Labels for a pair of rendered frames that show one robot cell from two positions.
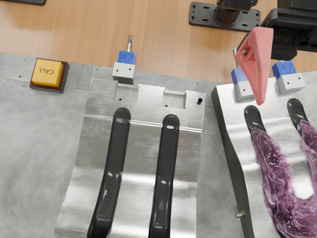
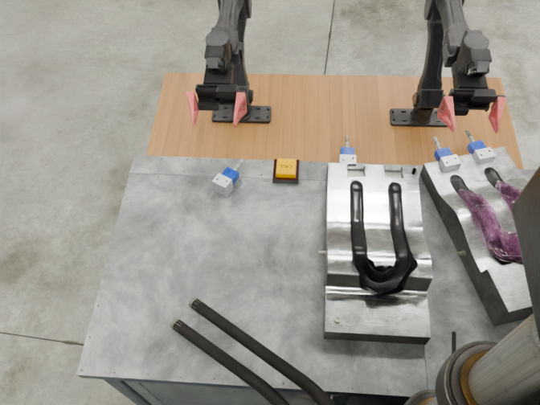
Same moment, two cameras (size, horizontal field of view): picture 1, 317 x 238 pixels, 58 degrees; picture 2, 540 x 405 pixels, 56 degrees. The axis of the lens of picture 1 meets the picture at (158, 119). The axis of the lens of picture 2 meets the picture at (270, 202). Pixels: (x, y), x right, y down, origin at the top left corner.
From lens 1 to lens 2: 0.93 m
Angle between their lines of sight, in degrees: 17
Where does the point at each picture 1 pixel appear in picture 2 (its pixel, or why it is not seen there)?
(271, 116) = (473, 181)
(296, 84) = (487, 155)
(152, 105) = (377, 177)
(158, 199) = (395, 237)
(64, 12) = (287, 125)
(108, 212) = (362, 244)
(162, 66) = (375, 158)
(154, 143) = (384, 202)
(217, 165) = (435, 226)
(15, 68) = (256, 169)
